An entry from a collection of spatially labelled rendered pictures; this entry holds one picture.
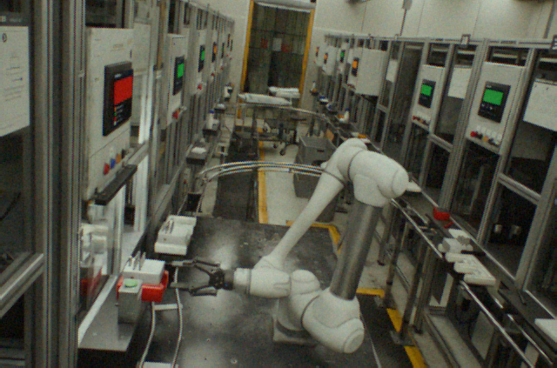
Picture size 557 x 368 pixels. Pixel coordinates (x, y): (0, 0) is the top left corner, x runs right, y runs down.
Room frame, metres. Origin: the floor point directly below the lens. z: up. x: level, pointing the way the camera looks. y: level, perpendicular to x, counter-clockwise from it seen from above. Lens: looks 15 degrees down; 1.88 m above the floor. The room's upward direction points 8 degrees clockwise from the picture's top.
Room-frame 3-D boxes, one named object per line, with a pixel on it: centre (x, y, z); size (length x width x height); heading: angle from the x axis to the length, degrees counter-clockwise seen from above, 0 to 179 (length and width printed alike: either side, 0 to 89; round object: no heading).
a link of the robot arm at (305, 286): (1.71, -0.16, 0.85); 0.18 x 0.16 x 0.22; 42
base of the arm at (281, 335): (1.73, -0.15, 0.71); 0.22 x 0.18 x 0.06; 5
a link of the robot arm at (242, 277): (1.53, 0.08, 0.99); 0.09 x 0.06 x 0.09; 5
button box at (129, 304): (1.34, 0.44, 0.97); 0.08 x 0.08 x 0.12; 5
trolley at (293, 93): (8.76, 0.12, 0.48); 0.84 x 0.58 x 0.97; 13
